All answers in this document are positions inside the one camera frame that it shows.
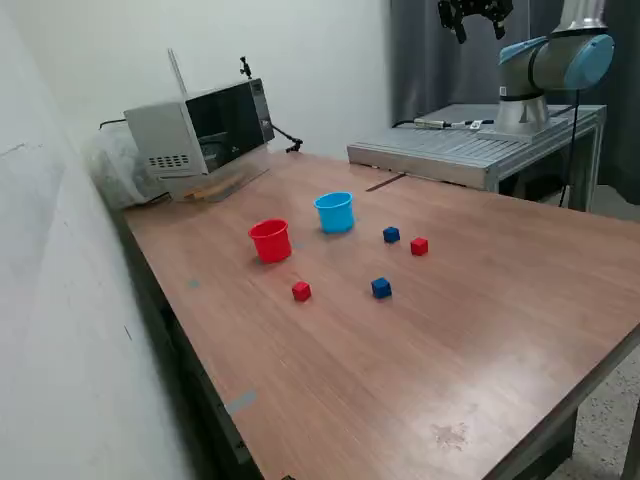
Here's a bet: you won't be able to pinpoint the aluminium profile robot table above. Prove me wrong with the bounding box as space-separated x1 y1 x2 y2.
346 103 609 214

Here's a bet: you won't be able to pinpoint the dark grey curtain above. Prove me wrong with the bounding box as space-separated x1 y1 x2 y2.
388 0 640 206

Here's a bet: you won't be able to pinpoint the silver microwave oven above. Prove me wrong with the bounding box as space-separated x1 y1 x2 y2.
123 77 277 177

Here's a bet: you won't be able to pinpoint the aluminium robot mount plate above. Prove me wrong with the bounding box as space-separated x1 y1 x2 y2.
476 115 570 145

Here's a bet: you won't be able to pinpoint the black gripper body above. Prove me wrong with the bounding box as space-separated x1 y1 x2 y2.
452 0 496 15

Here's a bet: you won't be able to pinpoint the wooden sticks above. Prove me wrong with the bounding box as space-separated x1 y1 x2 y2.
182 182 236 203

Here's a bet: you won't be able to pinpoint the thin white rod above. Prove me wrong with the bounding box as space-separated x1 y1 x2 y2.
166 47 189 96

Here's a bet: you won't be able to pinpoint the robot cable with silver connector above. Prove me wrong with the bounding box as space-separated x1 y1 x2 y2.
391 117 496 132

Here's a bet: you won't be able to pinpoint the clear plastic bag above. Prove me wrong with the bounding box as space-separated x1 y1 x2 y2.
82 122 171 211

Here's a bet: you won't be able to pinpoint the dark flat strip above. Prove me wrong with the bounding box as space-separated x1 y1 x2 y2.
364 172 407 194

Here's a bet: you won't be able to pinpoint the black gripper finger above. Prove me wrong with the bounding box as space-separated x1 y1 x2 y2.
484 0 513 40
438 0 468 45

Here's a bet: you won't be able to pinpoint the blue plastic cup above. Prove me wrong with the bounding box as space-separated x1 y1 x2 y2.
313 191 357 235

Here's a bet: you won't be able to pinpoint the black hanging cable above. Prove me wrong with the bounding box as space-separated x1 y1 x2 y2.
558 88 581 209

